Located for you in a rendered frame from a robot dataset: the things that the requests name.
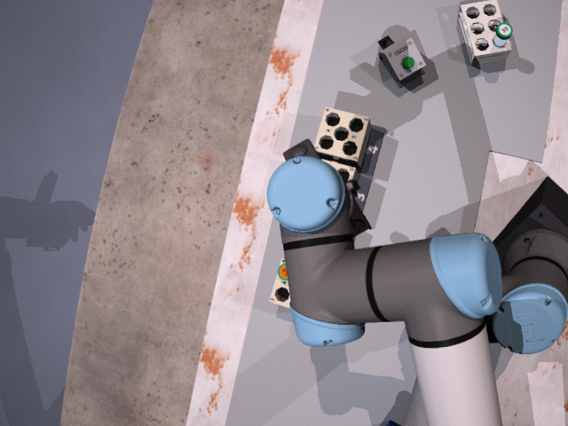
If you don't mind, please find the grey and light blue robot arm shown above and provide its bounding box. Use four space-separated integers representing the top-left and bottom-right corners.
267 139 568 426

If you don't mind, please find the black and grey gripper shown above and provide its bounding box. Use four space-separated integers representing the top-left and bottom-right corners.
343 179 372 237

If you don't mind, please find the grey bench mat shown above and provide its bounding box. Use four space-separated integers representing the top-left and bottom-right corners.
225 0 562 426

